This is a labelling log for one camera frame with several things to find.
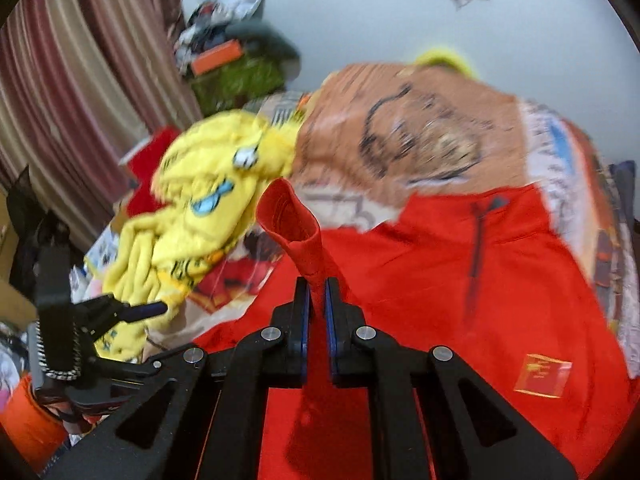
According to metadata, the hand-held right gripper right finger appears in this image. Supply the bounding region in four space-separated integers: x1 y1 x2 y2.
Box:
325 276 578 480

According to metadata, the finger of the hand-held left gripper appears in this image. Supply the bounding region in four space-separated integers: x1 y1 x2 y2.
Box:
107 296 169 328
90 357 163 380

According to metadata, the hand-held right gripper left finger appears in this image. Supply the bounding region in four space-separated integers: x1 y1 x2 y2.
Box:
45 276 313 480

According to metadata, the red zip jacket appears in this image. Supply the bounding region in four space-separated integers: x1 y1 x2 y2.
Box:
192 177 636 480

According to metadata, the person's left forearm orange sleeve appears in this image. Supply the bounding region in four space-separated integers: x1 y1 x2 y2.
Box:
0 375 71 471

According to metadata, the pile of clothes and bags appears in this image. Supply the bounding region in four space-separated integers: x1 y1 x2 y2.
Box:
172 0 301 116

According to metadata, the black bag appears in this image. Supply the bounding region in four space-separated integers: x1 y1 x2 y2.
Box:
5 165 71 286

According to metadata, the red cloth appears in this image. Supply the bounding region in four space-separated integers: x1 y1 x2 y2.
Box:
120 127 181 221

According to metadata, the yellow printed garment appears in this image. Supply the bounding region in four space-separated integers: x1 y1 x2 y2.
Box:
85 110 301 363

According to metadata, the printed blanket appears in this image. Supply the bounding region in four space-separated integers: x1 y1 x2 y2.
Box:
70 62 636 361

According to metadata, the striped curtain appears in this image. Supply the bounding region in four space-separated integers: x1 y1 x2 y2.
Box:
0 0 201 261

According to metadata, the green cloth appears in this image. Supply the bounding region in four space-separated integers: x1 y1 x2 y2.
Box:
192 55 286 116

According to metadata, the orange box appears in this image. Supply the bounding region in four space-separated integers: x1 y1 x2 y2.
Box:
190 40 246 77

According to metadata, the yellow-green pillow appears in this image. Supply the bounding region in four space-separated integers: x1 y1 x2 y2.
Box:
412 49 481 80

